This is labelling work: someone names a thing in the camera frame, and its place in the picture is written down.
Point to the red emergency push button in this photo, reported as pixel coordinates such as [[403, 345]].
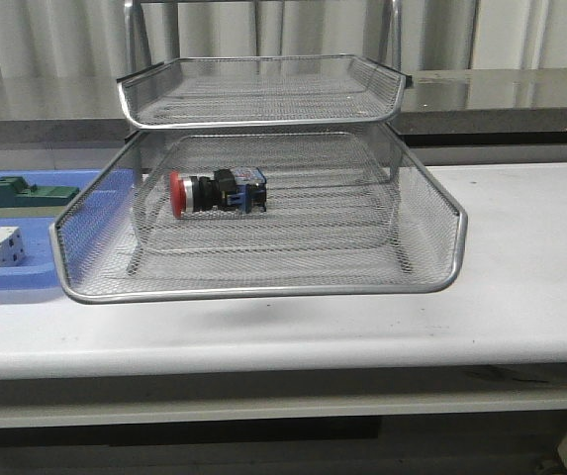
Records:
[[238, 189]]

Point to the grey stone counter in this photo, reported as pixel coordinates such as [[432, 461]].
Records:
[[445, 107]]

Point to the blue plastic tray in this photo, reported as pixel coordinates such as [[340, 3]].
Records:
[[37, 270]]

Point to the green electrical module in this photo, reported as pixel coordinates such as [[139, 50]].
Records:
[[20, 199]]

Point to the grey curtain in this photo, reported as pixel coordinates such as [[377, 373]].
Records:
[[72, 39]]

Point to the grey metal rack frame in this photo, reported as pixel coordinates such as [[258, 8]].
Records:
[[139, 53]]

